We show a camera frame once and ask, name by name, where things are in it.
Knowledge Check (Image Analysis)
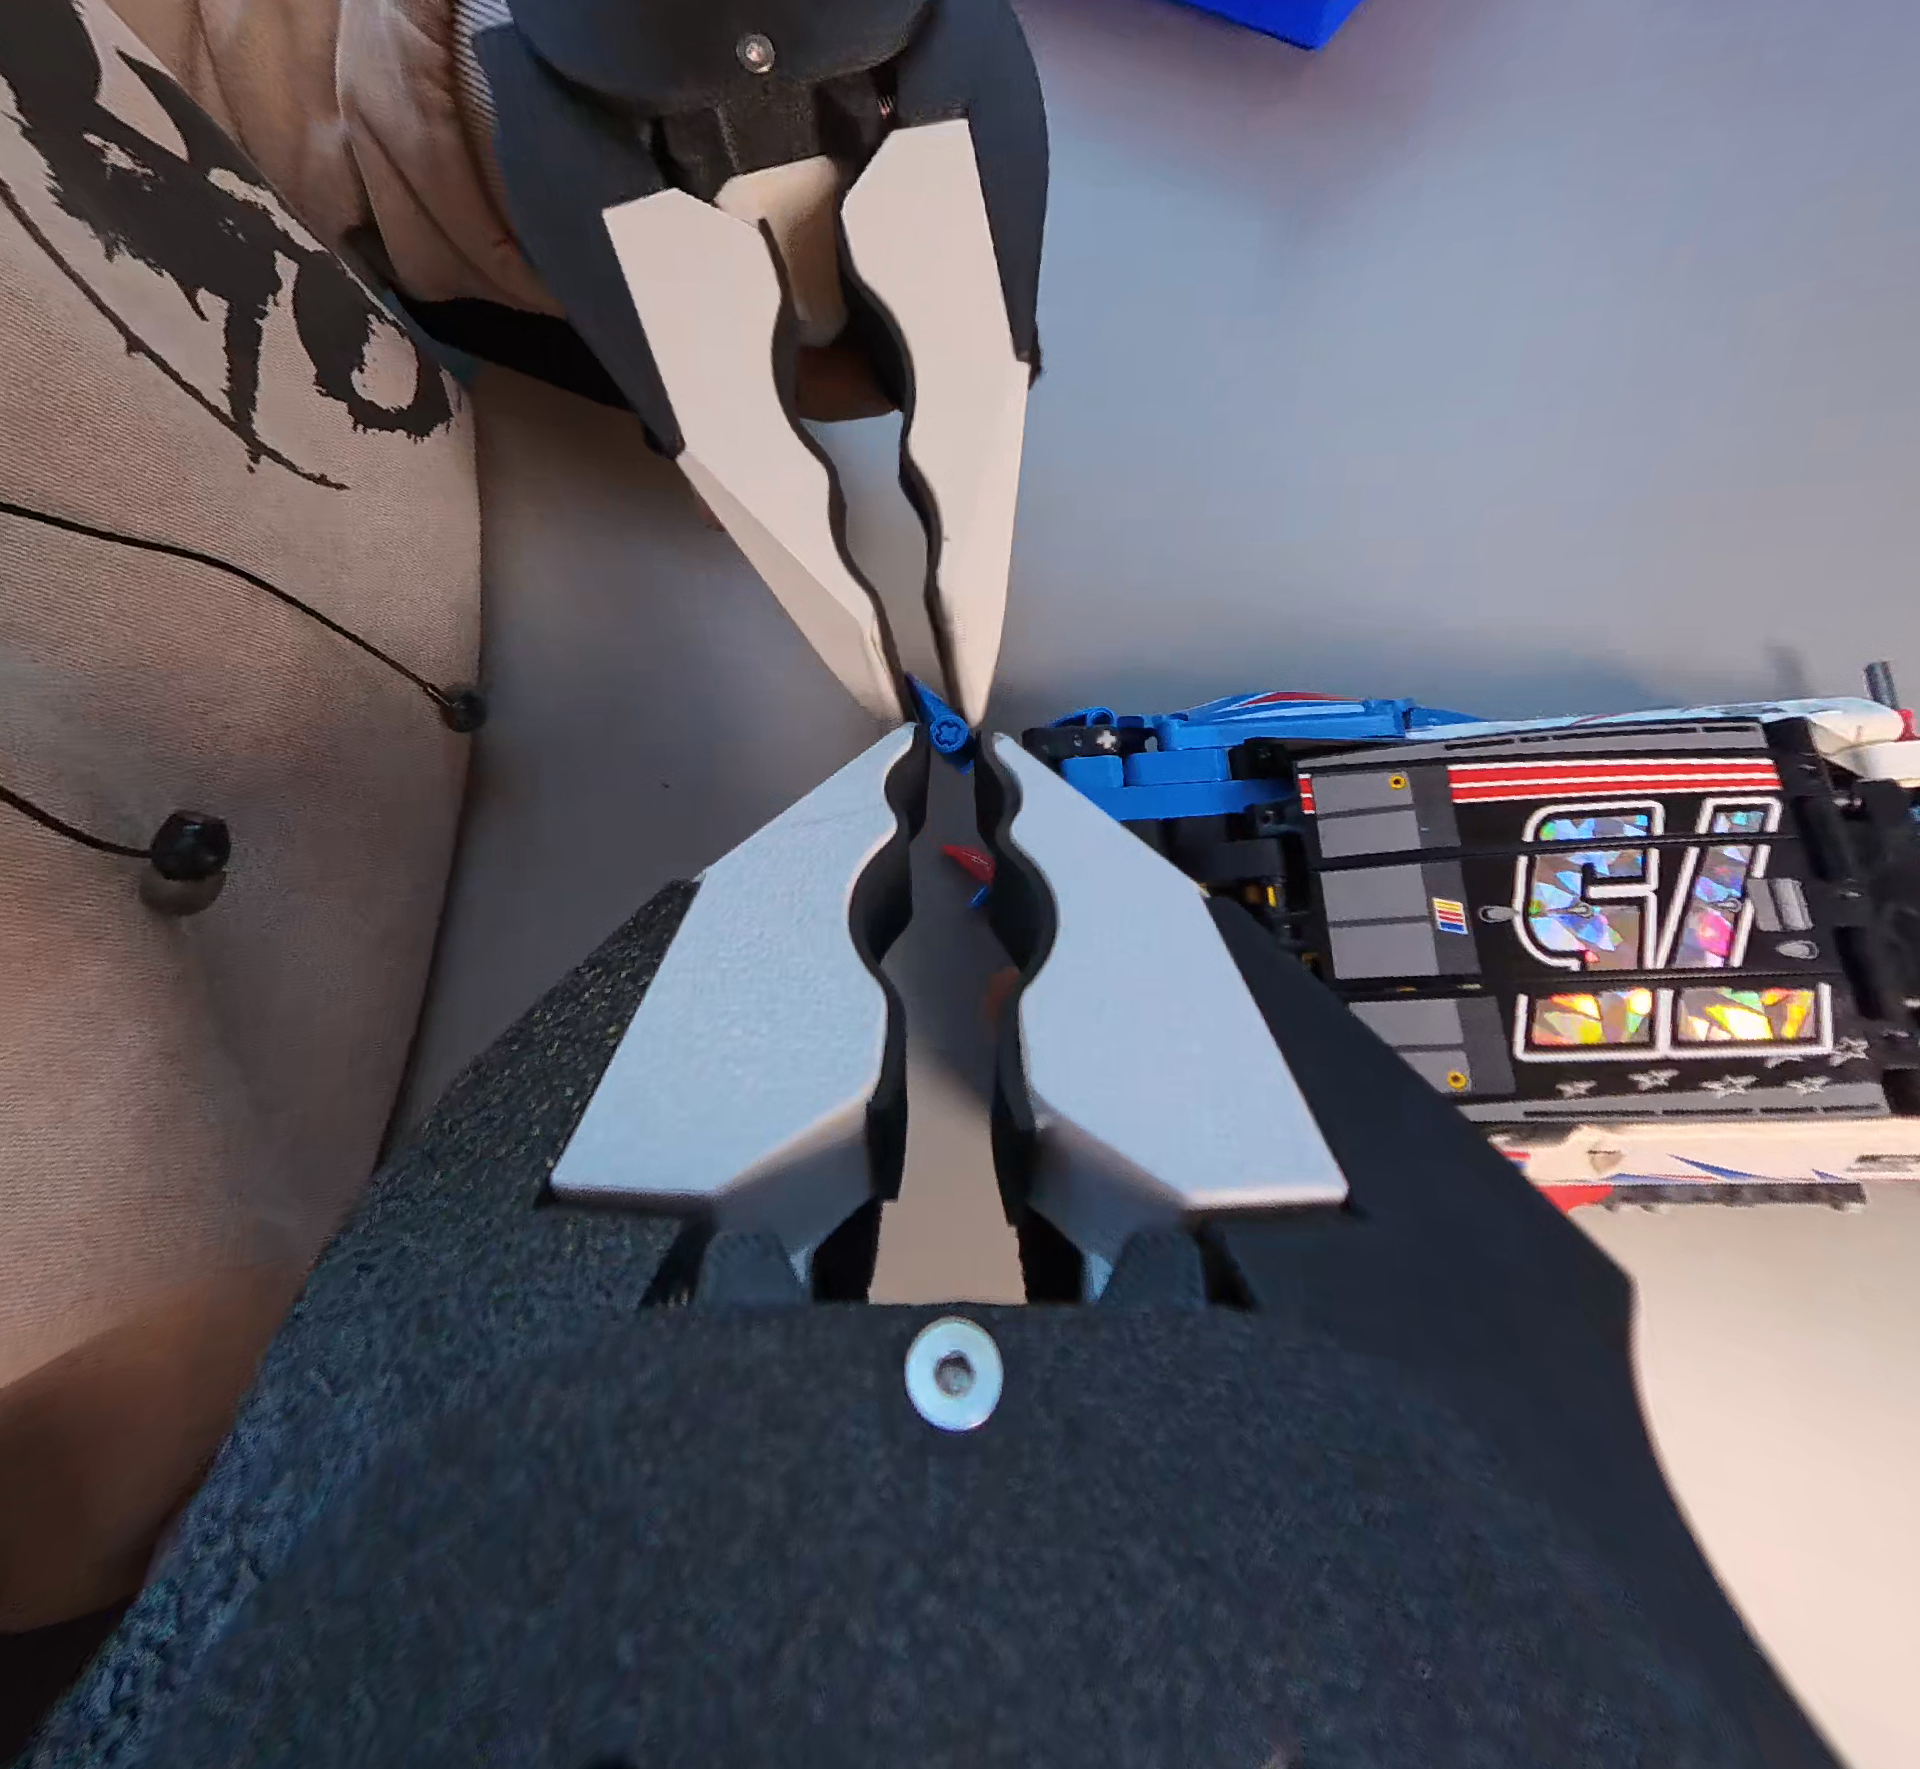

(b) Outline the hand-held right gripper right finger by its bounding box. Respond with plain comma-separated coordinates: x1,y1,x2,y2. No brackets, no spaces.
975,734,1351,1277

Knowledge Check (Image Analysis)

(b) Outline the black drawstring cord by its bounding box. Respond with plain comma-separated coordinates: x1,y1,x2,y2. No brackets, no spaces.
0,779,237,887
0,501,491,734

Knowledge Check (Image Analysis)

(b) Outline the lego race car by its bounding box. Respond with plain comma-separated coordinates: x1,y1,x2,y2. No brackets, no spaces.
1027,666,1920,1217

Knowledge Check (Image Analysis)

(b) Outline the person's left forearm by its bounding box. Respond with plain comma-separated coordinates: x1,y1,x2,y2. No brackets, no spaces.
187,0,572,316

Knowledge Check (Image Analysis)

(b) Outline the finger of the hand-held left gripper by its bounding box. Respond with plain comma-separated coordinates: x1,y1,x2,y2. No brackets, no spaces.
600,186,910,727
840,118,1038,731

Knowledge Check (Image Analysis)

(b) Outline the person's left hand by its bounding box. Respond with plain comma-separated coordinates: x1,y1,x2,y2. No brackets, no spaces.
793,336,905,425

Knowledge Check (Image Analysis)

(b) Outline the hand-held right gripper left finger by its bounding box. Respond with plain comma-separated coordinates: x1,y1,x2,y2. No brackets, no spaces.
546,724,922,1277

